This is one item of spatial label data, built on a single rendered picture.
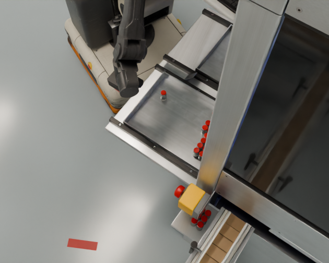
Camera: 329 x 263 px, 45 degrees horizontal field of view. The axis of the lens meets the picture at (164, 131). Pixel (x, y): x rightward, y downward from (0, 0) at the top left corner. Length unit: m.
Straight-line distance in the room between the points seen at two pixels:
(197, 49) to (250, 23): 1.07
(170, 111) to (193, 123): 0.10
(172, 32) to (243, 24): 1.88
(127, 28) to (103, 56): 1.27
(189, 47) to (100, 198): 1.06
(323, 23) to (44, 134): 2.15
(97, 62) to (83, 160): 0.58
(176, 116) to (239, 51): 0.87
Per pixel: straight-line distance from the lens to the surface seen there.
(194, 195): 1.23
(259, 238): 1.40
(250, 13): 0.58
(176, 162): 1.40
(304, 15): 0.54
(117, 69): 1.21
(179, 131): 1.46
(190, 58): 1.63
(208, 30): 1.72
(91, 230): 2.28
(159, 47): 2.41
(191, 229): 1.36
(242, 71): 0.68
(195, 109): 1.51
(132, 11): 1.14
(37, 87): 2.71
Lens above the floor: 2.21
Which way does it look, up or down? 65 degrees down
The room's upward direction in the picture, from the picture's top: straight up
